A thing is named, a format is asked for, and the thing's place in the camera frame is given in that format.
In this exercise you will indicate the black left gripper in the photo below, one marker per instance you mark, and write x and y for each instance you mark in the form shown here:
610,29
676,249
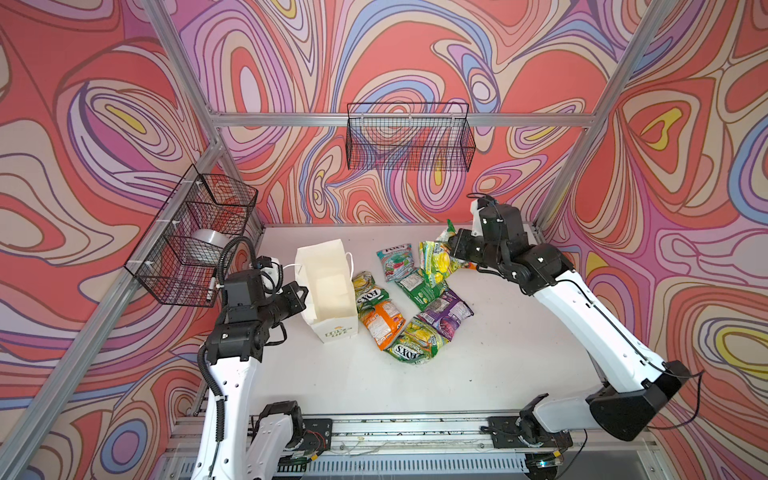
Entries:
294,302

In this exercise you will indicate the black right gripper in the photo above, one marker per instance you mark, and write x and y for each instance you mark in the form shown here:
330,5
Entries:
457,244

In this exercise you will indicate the white paper bag with flowers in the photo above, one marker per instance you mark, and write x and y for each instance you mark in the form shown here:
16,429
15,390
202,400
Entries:
326,270

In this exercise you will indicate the lemon green Fox's candy bag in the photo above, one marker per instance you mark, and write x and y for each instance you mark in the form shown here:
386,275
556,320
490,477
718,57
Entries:
436,262

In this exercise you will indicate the purple Fox's candy bag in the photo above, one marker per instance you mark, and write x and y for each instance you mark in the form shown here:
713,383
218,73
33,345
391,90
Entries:
446,314

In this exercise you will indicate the yellow-green fox's candy bag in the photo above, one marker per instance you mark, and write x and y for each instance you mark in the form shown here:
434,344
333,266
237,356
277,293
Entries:
367,293
418,343

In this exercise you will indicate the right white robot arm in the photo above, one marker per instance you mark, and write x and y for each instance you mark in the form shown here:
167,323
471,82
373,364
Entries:
636,382

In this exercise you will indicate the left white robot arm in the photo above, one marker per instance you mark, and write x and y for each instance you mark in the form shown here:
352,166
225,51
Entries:
233,446

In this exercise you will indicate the orange snack bag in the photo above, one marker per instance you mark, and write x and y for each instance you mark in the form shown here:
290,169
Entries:
385,322

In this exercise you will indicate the teal Fox's candy bag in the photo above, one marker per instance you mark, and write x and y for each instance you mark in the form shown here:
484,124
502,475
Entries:
397,261

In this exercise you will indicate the silver tape roll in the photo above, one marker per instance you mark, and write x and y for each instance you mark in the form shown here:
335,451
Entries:
211,237

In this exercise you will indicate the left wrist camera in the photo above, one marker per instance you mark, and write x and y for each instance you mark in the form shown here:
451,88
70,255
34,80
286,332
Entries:
271,274

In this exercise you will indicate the black wire basket left wall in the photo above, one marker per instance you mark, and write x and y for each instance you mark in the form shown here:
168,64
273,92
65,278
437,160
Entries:
168,263

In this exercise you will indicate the black wire basket wall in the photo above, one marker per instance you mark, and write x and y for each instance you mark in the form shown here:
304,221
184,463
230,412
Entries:
168,263
409,136

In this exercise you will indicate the black wire basket back wall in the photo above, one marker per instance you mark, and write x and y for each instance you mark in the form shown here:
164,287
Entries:
409,136

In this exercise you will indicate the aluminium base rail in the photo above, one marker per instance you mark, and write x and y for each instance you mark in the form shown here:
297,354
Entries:
467,445

